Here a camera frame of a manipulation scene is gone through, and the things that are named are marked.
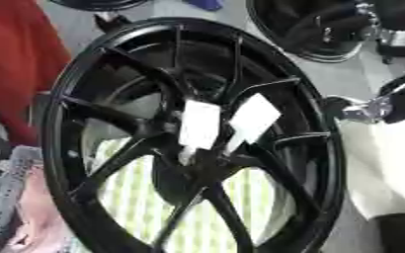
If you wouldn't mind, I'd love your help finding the black wheel with silver rim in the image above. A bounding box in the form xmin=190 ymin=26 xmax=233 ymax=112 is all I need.
xmin=244 ymin=0 xmax=382 ymax=64

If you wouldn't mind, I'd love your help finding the large black spoked wheel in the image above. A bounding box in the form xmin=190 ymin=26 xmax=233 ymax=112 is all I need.
xmin=38 ymin=16 xmax=348 ymax=253

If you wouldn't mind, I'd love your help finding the person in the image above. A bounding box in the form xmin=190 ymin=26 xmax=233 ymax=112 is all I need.
xmin=0 ymin=0 xmax=75 ymax=148

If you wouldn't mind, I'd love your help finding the white pin with flat head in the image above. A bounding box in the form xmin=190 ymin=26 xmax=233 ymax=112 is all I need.
xmin=176 ymin=99 xmax=223 ymax=166
xmin=221 ymin=92 xmax=284 ymax=156

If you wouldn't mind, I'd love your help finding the white cloth sheet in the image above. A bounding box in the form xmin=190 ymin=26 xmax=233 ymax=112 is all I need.
xmin=335 ymin=114 xmax=405 ymax=220

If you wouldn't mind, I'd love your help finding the blue object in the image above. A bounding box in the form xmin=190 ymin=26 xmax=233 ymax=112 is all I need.
xmin=182 ymin=0 xmax=225 ymax=12

